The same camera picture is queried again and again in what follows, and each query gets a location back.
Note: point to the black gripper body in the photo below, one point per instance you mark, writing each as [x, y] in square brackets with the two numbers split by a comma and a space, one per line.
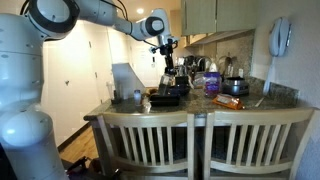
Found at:
[168, 58]

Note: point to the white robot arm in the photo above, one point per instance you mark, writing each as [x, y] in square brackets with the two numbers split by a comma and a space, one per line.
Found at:
[26, 132]

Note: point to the black bowl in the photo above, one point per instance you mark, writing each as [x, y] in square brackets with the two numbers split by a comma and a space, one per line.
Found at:
[181, 86]

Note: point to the kitchen sink faucet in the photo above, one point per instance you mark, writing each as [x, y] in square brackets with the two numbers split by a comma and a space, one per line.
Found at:
[203, 64]

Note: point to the green upper cabinets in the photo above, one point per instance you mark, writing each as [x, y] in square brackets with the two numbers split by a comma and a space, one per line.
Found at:
[212, 16]

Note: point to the black rectangular tray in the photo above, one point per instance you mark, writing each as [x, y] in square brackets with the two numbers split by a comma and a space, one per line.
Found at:
[159, 100]

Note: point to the purple lidded container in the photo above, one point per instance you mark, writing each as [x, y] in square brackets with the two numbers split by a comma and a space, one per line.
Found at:
[212, 82]

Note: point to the silver black cooking pot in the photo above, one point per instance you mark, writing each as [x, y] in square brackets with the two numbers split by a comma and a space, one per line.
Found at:
[235, 86]

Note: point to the orange snack package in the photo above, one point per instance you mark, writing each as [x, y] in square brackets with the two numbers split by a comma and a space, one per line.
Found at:
[228, 101]

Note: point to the left wooden chair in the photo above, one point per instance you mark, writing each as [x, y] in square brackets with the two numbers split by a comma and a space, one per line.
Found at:
[156, 146]

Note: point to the wooden chair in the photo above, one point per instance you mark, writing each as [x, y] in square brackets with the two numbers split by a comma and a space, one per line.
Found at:
[156, 146]
[256, 144]

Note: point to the right wooden chair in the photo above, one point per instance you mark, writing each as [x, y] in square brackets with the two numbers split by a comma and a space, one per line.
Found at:
[256, 144]

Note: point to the white wall telephone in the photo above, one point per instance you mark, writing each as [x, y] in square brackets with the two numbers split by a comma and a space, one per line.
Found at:
[279, 38]

